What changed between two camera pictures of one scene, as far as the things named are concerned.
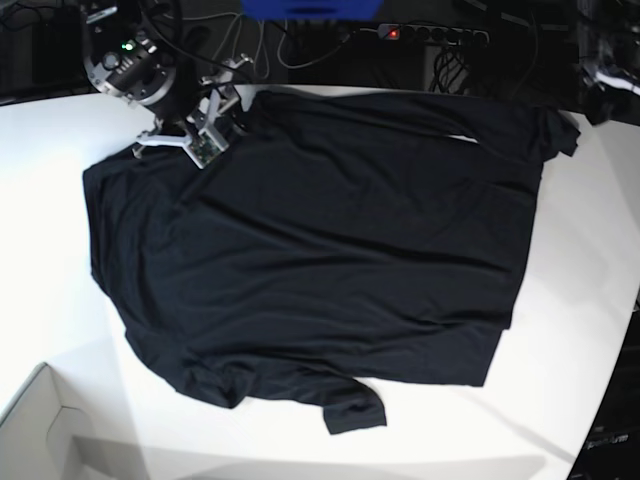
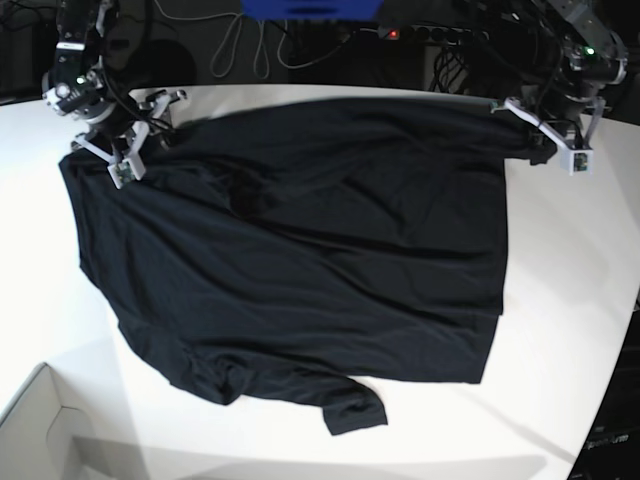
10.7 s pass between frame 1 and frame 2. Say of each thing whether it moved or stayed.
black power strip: stayed
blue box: stayed
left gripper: moved
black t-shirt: stayed
